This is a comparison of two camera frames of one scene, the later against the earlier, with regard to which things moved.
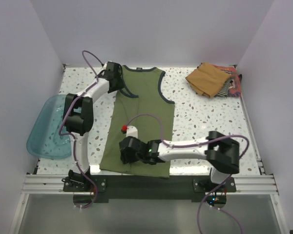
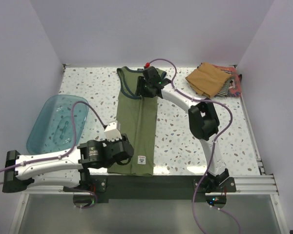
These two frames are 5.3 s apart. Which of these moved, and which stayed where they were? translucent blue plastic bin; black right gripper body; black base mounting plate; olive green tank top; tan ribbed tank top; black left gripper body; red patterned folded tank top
Moved: black left gripper body; black right gripper body; olive green tank top
Stayed: tan ribbed tank top; black base mounting plate; translucent blue plastic bin; red patterned folded tank top
